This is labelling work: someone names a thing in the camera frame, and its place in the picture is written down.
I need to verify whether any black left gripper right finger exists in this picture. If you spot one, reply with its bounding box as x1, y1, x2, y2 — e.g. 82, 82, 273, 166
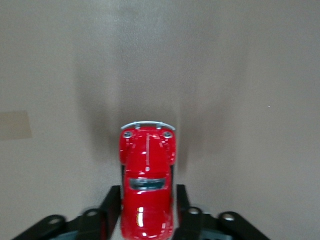
173, 184, 195, 240

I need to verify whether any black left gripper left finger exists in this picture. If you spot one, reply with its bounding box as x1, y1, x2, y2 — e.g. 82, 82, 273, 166
99, 185, 123, 240

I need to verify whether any red beetle toy car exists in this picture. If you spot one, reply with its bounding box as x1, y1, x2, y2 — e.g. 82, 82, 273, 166
119, 120, 177, 240

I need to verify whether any brown tape patch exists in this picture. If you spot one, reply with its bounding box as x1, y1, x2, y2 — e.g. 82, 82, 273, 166
0, 110, 33, 141

